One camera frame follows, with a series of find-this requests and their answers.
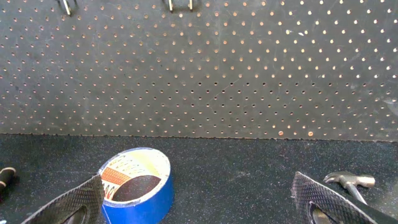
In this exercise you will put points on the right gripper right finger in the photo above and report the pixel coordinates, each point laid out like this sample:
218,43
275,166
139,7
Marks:
326,202

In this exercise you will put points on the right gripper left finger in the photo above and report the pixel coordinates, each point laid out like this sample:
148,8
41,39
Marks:
77,202

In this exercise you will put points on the hammer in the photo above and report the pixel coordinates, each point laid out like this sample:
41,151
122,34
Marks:
348,181

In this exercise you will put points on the roll of blue tape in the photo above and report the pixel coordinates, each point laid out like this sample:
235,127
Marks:
146,208

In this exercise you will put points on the black and white pliers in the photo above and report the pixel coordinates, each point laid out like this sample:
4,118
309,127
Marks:
5,175

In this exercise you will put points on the black pegboard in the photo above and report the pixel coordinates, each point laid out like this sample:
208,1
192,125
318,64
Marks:
199,68

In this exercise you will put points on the metal hook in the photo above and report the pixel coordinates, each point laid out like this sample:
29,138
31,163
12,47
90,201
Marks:
66,7
170,4

